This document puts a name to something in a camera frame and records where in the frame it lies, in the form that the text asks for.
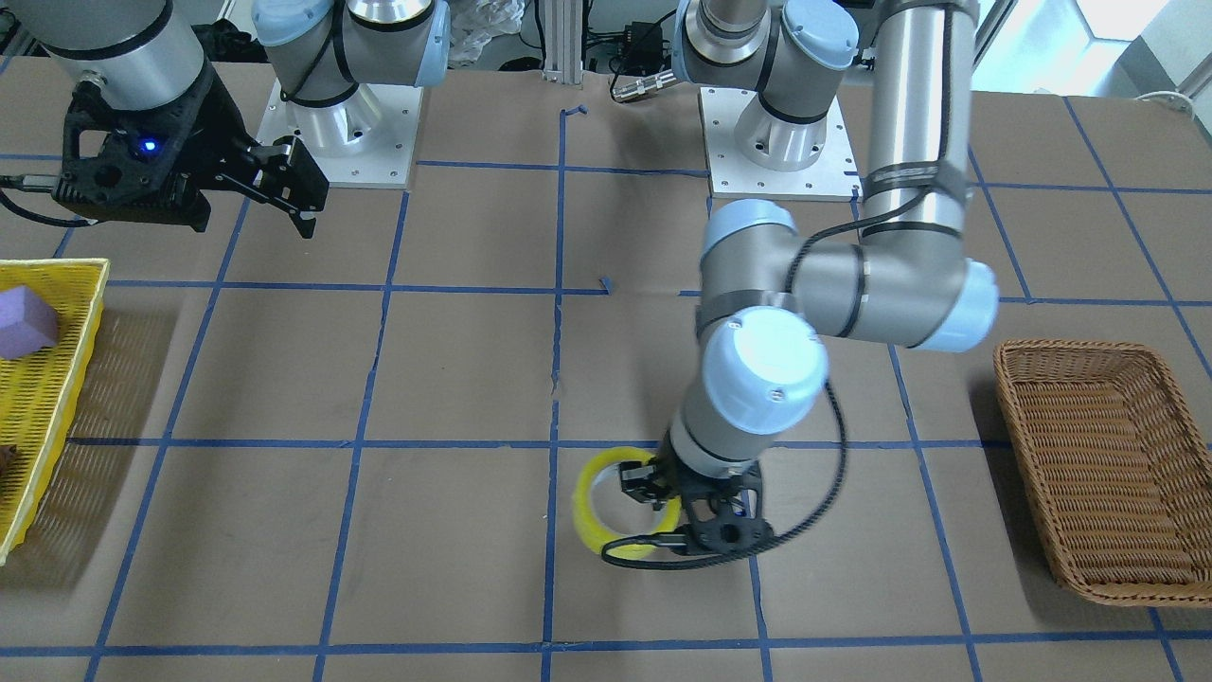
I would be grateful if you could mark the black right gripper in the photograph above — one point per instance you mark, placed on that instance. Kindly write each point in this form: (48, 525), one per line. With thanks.
(210, 121)

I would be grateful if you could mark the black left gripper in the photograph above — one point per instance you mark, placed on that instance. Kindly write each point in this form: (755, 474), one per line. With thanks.
(667, 467)

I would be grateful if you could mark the yellow tape roll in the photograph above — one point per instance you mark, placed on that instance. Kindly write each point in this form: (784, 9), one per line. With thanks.
(592, 531)

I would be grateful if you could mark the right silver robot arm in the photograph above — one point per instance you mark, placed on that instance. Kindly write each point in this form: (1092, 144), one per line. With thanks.
(322, 51)

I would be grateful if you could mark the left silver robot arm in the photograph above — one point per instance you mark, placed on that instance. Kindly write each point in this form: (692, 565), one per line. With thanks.
(898, 275)

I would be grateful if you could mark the crumpled white plastic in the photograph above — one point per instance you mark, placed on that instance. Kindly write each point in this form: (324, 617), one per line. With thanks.
(474, 24)

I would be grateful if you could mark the purple block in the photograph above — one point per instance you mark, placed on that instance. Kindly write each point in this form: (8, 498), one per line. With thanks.
(28, 323)

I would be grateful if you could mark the brown toy figure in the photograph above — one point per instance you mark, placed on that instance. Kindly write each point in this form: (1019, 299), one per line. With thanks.
(8, 456)

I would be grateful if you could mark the yellow plastic basket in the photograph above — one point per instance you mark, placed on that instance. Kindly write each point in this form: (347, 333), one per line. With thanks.
(40, 392)

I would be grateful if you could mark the brown wicker basket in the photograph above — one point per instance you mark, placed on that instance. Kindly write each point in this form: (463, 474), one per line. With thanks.
(1116, 471)

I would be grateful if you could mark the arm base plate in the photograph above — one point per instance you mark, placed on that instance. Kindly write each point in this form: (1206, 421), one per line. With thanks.
(751, 154)
(369, 141)

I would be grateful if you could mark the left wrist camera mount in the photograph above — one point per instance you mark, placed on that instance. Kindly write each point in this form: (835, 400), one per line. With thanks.
(722, 524)

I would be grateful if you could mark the aluminium frame post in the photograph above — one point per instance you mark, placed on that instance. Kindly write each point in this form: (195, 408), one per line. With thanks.
(563, 29)

